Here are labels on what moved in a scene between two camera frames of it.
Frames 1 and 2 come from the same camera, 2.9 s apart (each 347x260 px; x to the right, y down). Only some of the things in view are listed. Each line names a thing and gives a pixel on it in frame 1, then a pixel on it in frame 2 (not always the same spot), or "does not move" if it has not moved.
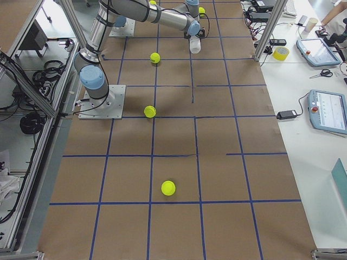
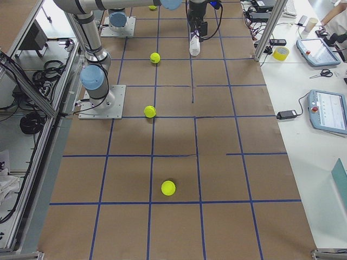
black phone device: [277, 41] does not move
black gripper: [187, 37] → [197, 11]
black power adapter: [287, 114] does not move
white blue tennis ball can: [195, 44] does not move
